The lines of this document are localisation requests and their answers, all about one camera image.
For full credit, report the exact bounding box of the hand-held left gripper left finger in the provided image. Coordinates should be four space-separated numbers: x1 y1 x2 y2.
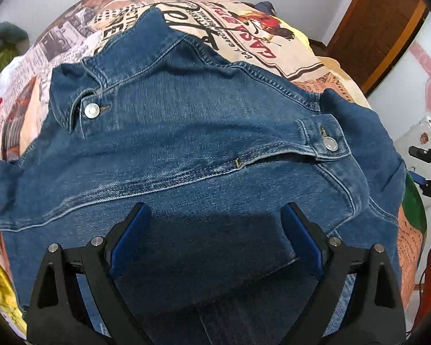
24 202 155 345

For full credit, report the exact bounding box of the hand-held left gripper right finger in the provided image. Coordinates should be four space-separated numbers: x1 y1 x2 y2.
279 202 407 345

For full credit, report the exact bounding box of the blue denim jacket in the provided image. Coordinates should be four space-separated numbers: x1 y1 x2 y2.
0 7 407 345

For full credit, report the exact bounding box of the white case with sticker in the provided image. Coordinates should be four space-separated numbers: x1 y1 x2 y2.
395 116 431 187

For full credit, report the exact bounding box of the yellow cloth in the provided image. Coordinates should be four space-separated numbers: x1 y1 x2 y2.
0 247 28 339

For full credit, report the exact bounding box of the brown wooden door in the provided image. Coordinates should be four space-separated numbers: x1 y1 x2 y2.
326 0 430 96

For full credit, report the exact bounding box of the dark blue cloth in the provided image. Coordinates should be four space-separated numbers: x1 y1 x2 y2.
255 1 278 17

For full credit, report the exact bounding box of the printed blanket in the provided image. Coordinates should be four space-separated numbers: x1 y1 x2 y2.
0 0 429 338

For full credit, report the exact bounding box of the green cloth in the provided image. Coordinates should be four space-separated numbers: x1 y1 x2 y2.
0 22 30 92

